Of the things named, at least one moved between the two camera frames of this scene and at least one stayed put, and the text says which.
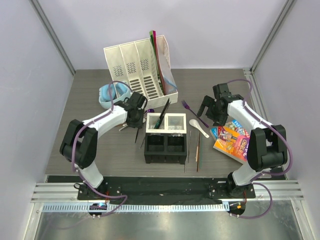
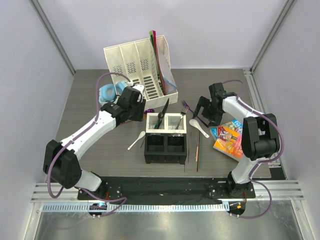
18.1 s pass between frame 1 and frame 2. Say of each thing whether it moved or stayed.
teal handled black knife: stayed
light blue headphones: stayed
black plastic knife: moved
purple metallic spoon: stayed
